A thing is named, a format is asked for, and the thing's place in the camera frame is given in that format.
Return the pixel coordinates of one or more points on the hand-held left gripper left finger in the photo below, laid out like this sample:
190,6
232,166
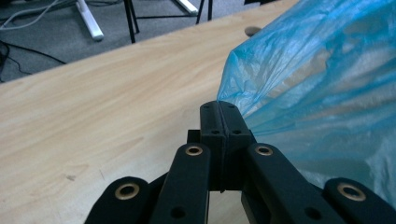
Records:
213,124

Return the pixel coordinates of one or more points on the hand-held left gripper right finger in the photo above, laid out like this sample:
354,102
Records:
235,127

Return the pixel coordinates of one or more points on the blue plastic bag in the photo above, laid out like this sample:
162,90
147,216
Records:
311,93

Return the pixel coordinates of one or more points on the black stand leg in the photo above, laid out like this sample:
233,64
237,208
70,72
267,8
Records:
204,9
130,18

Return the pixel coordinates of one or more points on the white stand leg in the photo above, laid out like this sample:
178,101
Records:
90,21
188,6

